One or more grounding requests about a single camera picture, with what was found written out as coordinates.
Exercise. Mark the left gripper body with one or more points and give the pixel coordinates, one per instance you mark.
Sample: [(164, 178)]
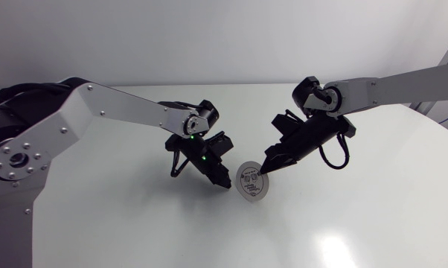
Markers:
[(194, 150)]

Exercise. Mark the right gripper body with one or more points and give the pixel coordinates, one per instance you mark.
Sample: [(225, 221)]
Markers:
[(313, 136)]

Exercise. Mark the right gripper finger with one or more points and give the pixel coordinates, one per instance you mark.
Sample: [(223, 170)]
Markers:
[(278, 149), (278, 162)]

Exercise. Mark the round white coaster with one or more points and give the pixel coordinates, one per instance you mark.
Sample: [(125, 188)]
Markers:
[(251, 184)]

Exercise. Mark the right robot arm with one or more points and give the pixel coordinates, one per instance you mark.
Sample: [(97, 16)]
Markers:
[(395, 89)]

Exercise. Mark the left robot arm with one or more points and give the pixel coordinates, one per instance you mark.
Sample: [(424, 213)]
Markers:
[(97, 108)]

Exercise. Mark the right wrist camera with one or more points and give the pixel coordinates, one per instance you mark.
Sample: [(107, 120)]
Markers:
[(285, 124)]

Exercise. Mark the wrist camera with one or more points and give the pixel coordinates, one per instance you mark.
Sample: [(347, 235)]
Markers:
[(285, 124), (221, 143)]

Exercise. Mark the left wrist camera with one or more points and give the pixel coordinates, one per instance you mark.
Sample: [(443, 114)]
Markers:
[(221, 143)]

